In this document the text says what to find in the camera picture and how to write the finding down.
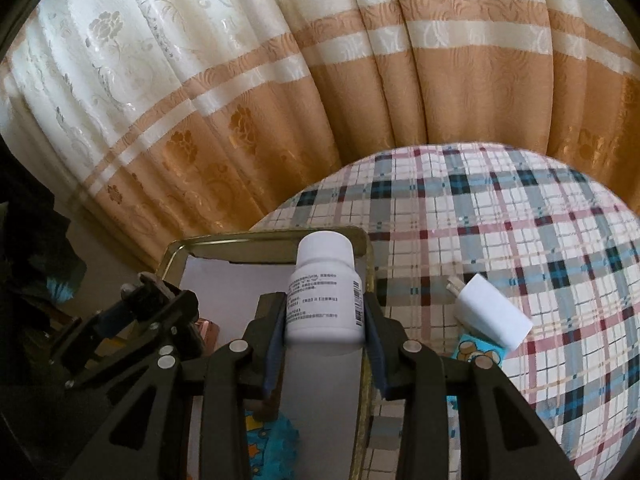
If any white charger plug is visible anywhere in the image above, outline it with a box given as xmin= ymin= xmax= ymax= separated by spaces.
xmin=446 ymin=274 xmax=533 ymax=351

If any teal carton with bear print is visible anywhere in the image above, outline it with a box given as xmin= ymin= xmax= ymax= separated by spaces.
xmin=446 ymin=332 xmax=507 ymax=412

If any white paper sheet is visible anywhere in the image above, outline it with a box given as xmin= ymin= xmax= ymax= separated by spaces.
xmin=177 ymin=257 xmax=363 ymax=480

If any teal printed box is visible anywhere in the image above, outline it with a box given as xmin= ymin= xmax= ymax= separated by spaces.
xmin=245 ymin=412 xmax=301 ymax=480

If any gold metal tray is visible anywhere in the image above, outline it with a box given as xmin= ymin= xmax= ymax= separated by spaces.
xmin=159 ymin=226 xmax=376 ymax=480

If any pink framed box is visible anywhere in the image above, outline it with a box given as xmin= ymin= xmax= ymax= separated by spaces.
xmin=192 ymin=319 xmax=221 ymax=356

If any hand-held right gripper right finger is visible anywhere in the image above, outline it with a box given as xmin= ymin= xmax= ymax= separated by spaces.
xmin=362 ymin=292 xmax=576 ymax=480

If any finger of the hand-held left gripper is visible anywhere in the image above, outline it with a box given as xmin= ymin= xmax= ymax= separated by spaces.
xmin=120 ymin=271 xmax=207 ymax=361
xmin=47 ymin=305 xmax=176 ymax=391

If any cream and orange curtain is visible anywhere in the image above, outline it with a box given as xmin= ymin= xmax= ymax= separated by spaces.
xmin=0 ymin=0 xmax=640 ymax=271

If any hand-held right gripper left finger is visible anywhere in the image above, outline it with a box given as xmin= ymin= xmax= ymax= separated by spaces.
xmin=65 ymin=293 xmax=291 ymax=480

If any white pill bottle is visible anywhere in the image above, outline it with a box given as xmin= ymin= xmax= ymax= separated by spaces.
xmin=284 ymin=230 xmax=365 ymax=346

